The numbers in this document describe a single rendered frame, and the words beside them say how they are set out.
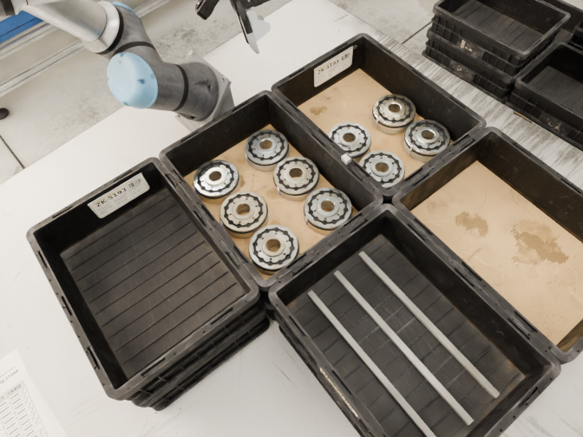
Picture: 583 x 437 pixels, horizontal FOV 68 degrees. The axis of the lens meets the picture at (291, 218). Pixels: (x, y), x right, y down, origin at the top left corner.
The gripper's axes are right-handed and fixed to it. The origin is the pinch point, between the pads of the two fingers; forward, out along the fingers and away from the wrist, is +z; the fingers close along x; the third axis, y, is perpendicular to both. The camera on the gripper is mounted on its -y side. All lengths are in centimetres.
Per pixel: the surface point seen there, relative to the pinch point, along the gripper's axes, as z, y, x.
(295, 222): 28.0, -6.8, -33.3
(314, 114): 18.9, 8.7, -7.8
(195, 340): 24, -31, -57
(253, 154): 17.6, -9.4, -17.2
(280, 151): 18.8, -3.4, -18.3
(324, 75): 12.4, 14.9, -3.1
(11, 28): -6, -92, 145
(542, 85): 64, 106, 29
